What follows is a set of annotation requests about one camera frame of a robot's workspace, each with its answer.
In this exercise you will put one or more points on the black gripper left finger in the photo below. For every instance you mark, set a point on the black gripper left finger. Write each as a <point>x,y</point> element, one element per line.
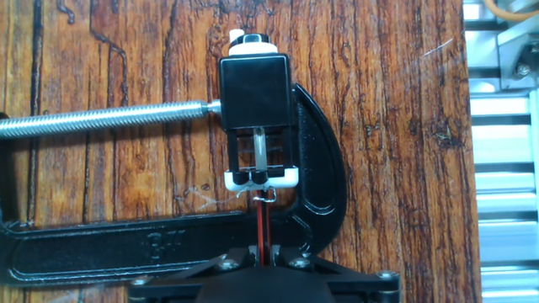
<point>168,288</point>

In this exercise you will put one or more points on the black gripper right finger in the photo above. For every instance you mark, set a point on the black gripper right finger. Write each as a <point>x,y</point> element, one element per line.
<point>366,288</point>

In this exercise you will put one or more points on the black C-clamp with steel screw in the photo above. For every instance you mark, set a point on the black C-clamp with steel screw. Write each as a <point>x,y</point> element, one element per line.
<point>105,248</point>

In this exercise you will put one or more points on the brown wooden board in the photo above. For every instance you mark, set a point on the brown wooden board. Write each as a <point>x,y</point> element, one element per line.
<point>379,168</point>

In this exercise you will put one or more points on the steel frame bar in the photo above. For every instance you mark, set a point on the steel frame bar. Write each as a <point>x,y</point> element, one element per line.
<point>520,54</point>

